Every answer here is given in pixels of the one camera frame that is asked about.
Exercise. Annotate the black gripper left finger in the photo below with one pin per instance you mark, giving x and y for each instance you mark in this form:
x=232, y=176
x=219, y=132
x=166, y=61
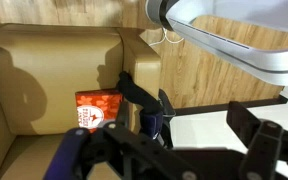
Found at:
x=134, y=146

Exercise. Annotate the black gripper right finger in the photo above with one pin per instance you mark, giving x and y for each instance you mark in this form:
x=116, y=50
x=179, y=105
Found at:
x=267, y=143

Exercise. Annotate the orange snack bag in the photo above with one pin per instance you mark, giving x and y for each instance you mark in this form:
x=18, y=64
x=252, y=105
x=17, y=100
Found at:
x=97, y=105

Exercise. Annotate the navy golf club head cover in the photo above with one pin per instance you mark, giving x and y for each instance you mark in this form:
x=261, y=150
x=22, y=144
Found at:
x=150, y=121

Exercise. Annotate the black golf club head cover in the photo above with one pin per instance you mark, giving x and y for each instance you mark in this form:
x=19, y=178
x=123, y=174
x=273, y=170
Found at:
x=134, y=91

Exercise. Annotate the dark baseboard strip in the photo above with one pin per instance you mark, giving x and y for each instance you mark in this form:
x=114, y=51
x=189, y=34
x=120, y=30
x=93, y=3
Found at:
x=217, y=107

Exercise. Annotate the brown armchair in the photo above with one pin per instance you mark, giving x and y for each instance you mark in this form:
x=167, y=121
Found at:
x=57, y=66

